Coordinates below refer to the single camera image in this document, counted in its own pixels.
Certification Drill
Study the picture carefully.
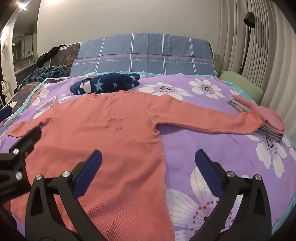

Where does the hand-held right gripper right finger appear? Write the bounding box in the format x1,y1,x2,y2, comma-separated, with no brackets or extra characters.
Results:
183,149,272,241

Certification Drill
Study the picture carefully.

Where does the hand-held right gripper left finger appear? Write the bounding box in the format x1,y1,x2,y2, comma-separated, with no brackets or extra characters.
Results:
25,149,109,241

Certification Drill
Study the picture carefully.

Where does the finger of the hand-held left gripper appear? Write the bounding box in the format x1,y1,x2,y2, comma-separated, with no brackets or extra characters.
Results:
0,127,42,184
0,107,13,121

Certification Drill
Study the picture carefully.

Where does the salmon long-sleeve shirt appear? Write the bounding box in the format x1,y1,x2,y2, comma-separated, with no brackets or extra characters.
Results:
6,90,264,241

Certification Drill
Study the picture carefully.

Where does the stack of folded pink clothes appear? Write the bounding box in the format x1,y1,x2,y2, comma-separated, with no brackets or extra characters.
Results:
228,99,284,142

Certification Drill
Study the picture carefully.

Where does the white bear figurine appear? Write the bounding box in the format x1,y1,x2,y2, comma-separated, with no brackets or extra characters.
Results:
0,79,11,101

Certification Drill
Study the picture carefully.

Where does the purple floral blanket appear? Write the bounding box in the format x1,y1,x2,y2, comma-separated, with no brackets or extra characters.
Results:
0,71,296,241

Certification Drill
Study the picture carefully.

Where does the teal fleece blanket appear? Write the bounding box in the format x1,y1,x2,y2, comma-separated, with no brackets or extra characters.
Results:
22,65,70,85

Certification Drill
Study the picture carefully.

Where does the black jacket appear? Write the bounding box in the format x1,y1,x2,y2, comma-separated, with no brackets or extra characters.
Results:
37,44,67,67

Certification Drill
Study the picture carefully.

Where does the pink folded garment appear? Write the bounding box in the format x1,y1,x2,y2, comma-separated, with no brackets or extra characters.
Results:
232,94,287,135

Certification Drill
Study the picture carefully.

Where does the navy star-print garment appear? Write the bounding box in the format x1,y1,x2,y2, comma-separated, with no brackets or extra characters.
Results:
70,72,141,95

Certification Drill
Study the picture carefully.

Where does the green pillow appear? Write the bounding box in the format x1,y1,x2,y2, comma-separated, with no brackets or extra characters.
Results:
218,71,263,105

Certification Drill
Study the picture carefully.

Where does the ceiling light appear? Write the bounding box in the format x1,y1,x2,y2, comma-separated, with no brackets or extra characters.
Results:
9,0,29,11

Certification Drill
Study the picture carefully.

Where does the blue plaid pillow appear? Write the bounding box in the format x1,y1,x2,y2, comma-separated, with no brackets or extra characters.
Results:
69,32,218,77

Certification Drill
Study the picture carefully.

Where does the beige curtain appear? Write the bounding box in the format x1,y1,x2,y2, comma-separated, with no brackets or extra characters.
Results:
220,0,296,127

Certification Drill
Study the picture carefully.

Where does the black floor lamp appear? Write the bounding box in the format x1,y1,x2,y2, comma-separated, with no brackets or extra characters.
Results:
239,12,256,76

